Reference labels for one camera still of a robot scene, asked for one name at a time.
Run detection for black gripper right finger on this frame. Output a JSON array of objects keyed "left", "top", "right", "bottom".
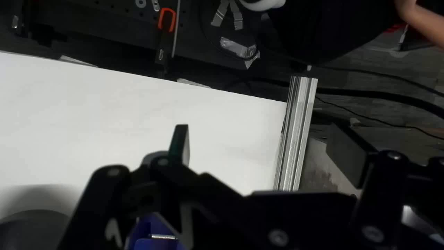
[{"left": 353, "top": 149, "right": 444, "bottom": 250}]

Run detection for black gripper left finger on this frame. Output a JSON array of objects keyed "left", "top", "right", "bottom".
[{"left": 59, "top": 123, "right": 242, "bottom": 250}]

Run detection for person forearm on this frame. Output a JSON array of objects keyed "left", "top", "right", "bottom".
[{"left": 394, "top": 0, "right": 444, "bottom": 49}]

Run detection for white round object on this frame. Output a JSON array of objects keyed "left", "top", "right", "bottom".
[{"left": 237, "top": 0, "right": 287, "bottom": 12}]

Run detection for white table cover sheet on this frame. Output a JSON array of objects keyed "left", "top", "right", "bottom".
[{"left": 0, "top": 48, "right": 288, "bottom": 219}]

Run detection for silver tape strips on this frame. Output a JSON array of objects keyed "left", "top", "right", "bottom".
[{"left": 209, "top": 0, "right": 262, "bottom": 70}]

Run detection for orange hook clamp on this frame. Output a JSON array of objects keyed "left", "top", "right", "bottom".
[{"left": 156, "top": 5, "right": 179, "bottom": 34}]

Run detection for black floor cable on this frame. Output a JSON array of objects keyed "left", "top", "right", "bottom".
[{"left": 313, "top": 63, "right": 444, "bottom": 140}]

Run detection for black post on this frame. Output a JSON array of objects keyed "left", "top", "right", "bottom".
[{"left": 152, "top": 0, "right": 181, "bottom": 77}]

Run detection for aluminium extrusion rail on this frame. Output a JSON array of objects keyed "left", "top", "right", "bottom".
[{"left": 273, "top": 74, "right": 319, "bottom": 191}]

